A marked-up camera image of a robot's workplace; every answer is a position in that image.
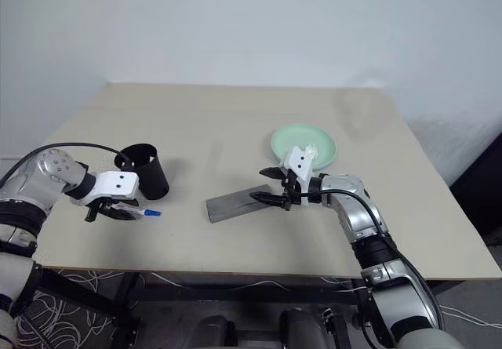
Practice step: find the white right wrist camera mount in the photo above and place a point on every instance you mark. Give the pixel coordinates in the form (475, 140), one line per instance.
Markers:
(298, 161)

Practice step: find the black table frame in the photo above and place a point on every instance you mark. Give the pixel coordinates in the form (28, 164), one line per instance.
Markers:
(235, 296)

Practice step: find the white marker with blue cap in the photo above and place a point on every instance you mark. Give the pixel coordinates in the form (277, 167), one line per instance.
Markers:
(151, 212)

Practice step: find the grey glasses case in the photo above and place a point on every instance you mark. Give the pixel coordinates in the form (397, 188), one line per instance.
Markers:
(227, 208)

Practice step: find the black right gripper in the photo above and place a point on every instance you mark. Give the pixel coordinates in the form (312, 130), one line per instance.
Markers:
(291, 192)

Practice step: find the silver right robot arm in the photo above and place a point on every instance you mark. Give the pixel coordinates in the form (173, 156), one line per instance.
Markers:
(364, 223)

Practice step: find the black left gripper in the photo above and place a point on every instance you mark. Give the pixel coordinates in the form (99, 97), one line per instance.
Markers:
(98, 208)

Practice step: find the dark mat with white pattern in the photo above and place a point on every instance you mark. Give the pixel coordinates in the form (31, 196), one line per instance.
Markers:
(66, 317)

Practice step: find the white paper ball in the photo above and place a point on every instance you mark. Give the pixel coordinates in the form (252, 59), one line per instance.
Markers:
(312, 151)

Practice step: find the dark cabinet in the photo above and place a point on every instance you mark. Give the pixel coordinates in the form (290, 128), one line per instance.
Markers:
(480, 192)

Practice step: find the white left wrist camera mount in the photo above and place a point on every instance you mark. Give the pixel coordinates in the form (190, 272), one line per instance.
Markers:
(117, 182)

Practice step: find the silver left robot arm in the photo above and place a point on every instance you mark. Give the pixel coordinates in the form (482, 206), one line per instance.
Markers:
(23, 196)

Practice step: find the black upright bracket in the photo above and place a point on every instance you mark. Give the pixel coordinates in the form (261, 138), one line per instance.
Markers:
(335, 325)

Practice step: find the black pen holder cup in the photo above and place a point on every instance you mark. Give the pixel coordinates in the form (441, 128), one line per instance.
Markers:
(153, 176)

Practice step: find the green plate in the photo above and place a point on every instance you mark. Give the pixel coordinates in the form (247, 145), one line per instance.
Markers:
(290, 139)

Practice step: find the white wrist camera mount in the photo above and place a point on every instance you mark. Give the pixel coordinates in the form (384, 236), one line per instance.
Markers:
(117, 182)
(298, 161)

